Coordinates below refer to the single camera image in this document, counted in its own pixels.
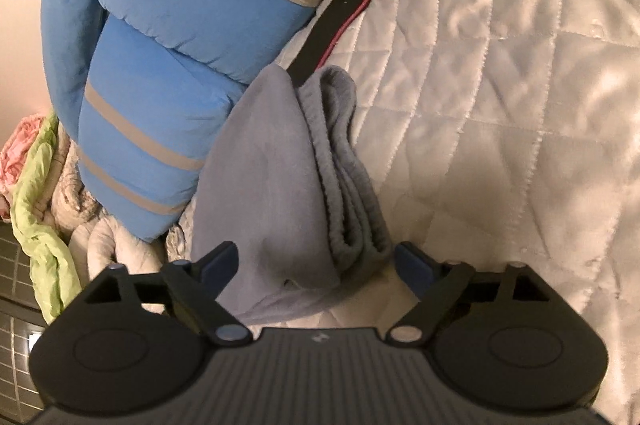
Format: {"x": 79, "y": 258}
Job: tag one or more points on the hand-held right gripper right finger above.
{"x": 412, "y": 267}

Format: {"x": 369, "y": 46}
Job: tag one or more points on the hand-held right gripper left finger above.
{"x": 220, "y": 267}

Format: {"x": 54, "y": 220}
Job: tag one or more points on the grey-blue pants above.
{"x": 265, "y": 175}

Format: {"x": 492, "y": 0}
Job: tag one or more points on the white folded duvet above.
{"x": 115, "y": 245}

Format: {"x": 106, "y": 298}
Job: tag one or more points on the beige patterned quilt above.
{"x": 75, "y": 190}

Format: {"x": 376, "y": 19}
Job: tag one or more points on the light green blanket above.
{"x": 42, "y": 230}

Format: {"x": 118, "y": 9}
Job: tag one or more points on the white quilted bedspread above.
{"x": 500, "y": 105}

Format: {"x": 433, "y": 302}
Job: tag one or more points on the pink blanket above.
{"x": 17, "y": 155}

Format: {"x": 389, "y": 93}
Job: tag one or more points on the plain blue pillow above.
{"x": 70, "y": 30}

